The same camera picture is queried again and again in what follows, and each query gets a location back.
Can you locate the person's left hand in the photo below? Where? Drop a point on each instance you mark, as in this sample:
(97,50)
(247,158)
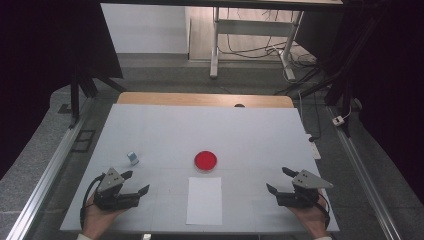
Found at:
(96,218)

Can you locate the aluminium rail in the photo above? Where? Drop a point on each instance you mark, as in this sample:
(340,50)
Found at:
(50,170)
(363,180)

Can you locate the small blue stamp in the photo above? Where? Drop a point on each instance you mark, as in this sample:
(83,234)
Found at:
(132,157)

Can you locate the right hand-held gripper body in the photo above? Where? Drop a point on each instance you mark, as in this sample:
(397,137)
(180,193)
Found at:
(300,198)

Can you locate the small white adapter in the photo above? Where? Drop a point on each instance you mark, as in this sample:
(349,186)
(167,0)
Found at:
(338,120)

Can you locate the black floor frame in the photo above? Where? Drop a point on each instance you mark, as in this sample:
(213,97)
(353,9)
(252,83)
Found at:
(83,141)

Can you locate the white table cover board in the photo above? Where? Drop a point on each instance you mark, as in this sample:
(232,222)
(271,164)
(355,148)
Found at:
(213,133)

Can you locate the white desk frame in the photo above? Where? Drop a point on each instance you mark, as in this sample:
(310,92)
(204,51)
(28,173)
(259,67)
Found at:
(253,27)

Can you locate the white paper sheet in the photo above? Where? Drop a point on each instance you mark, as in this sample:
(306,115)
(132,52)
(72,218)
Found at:
(204,203)

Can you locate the person's right hand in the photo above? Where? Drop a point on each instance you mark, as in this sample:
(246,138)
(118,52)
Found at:
(316,220)

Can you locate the wooden table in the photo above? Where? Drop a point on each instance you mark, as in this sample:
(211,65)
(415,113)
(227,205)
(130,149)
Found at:
(186,99)

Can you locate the black curtain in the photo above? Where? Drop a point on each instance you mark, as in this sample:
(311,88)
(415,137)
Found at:
(386,83)
(40,66)

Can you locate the round red ink pad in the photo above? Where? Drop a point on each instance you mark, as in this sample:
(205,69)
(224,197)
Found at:
(205,160)

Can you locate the white power strip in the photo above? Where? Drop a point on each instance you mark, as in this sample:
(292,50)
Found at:
(314,148)

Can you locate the black stand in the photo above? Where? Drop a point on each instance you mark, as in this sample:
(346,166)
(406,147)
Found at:
(340,86)
(75,100)

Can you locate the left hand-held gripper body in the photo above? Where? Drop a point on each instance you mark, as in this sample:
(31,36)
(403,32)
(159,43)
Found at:
(113,200)

